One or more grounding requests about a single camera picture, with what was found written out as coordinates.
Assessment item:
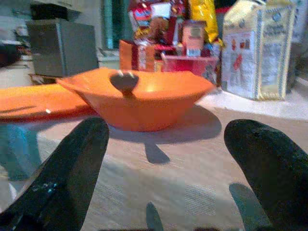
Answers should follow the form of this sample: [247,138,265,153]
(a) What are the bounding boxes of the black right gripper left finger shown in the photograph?
[0,117,110,231]

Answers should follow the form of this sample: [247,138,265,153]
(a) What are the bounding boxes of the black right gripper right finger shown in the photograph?
[223,119,308,231]

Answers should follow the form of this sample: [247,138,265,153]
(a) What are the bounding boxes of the teal blue object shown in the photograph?
[0,125,40,181]

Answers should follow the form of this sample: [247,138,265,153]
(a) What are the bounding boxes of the white and yellow carton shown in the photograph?
[221,2,295,101]

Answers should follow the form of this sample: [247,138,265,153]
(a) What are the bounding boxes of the orange bowl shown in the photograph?
[56,68,216,132]

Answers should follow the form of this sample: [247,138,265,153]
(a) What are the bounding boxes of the dark spoon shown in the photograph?
[109,71,140,97]

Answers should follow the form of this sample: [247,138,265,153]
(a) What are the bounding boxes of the grey box cabinet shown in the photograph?
[26,19,99,77]

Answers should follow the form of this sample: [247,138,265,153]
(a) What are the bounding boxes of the red basket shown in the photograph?
[161,54,221,85]

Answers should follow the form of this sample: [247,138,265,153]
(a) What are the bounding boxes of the orange box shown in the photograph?
[119,39,156,72]

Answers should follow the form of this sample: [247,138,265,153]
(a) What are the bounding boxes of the orange snack packet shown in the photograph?
[181,20,206,57]

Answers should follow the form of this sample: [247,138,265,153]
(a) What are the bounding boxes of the yellow snack bag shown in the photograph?
[189,0,224,46]

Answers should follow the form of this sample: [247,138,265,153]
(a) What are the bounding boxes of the red snack bag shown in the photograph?
[128,2,157,40]

